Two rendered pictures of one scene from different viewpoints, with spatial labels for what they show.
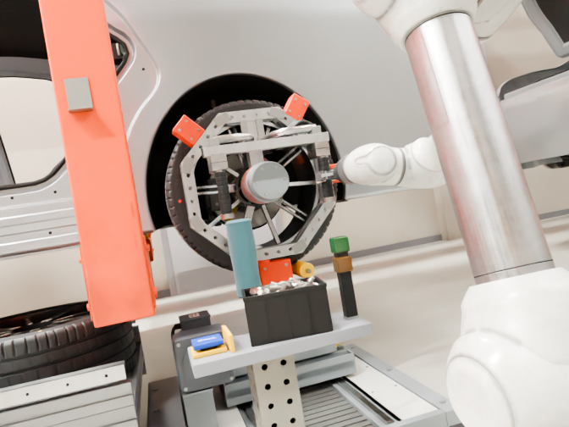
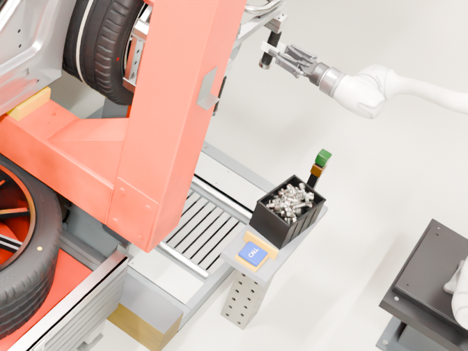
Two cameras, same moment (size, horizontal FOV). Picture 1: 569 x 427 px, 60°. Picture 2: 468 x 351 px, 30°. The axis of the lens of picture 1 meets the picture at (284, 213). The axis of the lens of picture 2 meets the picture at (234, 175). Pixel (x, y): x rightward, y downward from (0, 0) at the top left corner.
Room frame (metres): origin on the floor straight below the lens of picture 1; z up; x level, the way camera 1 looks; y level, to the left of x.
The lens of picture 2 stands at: (0.26, 1.80, 2.47)
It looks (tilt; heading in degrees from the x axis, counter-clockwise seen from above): 43 degrees down; 304
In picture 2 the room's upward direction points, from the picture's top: 19 degrees clockwise
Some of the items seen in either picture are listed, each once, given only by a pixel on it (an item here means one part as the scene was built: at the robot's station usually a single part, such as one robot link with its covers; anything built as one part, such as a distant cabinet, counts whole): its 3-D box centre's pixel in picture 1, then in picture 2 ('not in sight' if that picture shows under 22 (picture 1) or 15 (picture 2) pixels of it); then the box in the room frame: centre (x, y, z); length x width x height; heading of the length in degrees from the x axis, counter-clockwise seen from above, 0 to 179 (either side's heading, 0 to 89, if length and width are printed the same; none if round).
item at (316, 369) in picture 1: (280, 365); not in sight; (1.96, 0.11, 0.13); 0.50 x 0.36 x 0.10; 105
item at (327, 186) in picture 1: (326, 178); (271, 47); (1.61, -0.15, 0.83); 0.04 x 0.04 x 0.16
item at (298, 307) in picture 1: (284, 306); (287, 210); (1.21, 0.04, 0.51); 0.20 x 0.14 x 0.13; 97
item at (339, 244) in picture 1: (339, 244); (323, 157); (1.25, -0.13, 0.64); 0.04 x 0.04 x 0.04; 15
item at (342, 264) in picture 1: (342, 263); (318, 168); (1.25, -0.13, 0.59); 0.04 x 0.04 x 0.04; 15
